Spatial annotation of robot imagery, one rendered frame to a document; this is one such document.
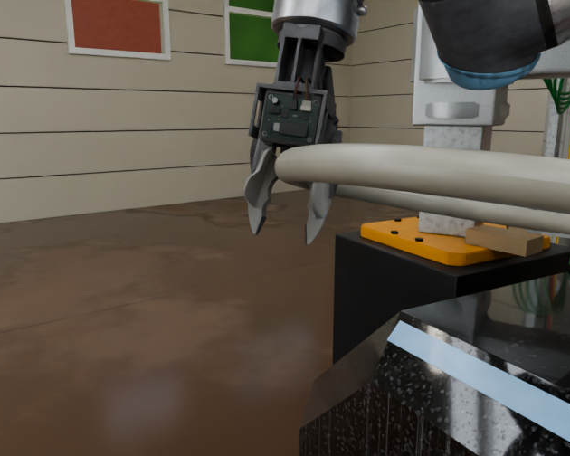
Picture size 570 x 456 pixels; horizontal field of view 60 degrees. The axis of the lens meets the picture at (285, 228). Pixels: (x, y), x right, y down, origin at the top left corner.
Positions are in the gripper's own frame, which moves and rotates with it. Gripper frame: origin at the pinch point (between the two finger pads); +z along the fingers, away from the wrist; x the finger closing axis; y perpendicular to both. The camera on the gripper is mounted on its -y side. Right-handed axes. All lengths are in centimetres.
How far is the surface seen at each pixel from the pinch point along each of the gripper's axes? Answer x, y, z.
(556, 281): 42, -52, 4
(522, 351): 30.9, -19.8, 11.8
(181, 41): -310, -547, -184
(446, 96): 18, -114, -44
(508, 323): 30.6, -29.2, 9.8
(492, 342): 27.4, -21.7, 11.8
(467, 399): 24.5, -15.4, 18.6
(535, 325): 34.3, -29.5, 9.3
